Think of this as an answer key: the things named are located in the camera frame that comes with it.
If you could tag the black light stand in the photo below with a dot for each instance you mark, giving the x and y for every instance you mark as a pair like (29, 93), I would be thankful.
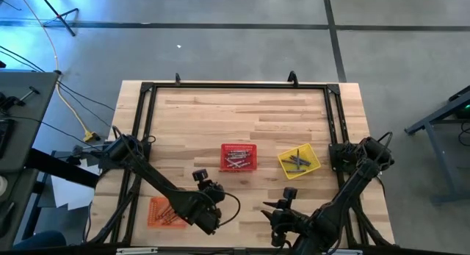
(55, 11)

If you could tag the black crayon white wrapper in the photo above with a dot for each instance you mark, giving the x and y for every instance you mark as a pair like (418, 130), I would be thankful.
(236, 158)
(233, 162)

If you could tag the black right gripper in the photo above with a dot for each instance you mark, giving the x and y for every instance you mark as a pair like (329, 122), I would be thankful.
(290, 218)

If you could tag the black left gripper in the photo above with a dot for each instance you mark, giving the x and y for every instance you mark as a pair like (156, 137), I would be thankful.
(213, 194)

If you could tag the pale pink crayon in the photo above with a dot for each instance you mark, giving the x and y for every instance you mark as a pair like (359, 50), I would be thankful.
(238, 155)

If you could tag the black aluminium table frame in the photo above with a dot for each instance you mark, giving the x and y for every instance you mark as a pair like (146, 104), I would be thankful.
(238, 85)

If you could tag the grey desk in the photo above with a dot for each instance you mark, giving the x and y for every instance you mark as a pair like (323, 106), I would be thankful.
(18, 211)
(33, 130)

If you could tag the yellow plastic basket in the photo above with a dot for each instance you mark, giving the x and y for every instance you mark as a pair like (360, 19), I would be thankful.
(312, 167)

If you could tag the black table clamp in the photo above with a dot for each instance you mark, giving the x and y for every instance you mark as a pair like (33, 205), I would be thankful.
(178, 79)
(292, 78)

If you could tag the white floor sheets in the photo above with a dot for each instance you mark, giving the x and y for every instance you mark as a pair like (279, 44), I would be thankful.
(73, 192)

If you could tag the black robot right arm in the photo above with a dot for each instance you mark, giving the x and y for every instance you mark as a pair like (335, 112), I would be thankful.
(349, 196)

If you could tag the grey crayon white wrapper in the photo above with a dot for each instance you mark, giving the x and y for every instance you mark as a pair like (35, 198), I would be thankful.
(296, 171)

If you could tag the orange plastic basket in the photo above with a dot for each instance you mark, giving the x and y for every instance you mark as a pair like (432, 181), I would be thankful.
(153, 211)

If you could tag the orange crayon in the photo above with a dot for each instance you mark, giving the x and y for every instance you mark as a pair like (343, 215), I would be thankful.
(162, 213)
(169, 220)

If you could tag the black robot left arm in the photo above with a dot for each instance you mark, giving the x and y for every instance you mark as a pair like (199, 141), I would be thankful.
(154, 176)

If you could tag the silver bracket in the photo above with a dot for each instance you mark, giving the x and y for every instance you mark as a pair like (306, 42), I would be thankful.
(347, 252)
(136, 251)

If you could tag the grey desk frame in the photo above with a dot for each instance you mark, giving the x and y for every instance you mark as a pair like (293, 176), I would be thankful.
(438, 163)

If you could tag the red plastic basket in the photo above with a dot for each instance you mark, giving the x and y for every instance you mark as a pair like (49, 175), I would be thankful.
(225, 163)

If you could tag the black desk beam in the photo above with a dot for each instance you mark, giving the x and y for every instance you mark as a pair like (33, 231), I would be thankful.
(62, 167)

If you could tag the blue crayon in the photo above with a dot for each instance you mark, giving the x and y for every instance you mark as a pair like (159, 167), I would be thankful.
(297, 157)

